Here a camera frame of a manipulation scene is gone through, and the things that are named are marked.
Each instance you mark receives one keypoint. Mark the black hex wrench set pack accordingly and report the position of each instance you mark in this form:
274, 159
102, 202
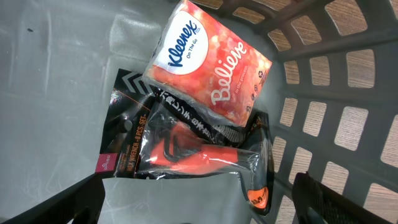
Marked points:
149, 133

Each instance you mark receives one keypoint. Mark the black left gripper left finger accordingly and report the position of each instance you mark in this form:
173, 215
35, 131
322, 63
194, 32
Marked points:
80, 203

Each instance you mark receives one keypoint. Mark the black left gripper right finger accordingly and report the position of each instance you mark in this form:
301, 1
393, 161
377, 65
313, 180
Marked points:
316, 203

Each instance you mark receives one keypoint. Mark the grey plastic shopping basket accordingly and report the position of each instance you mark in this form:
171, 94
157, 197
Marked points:
331, 96

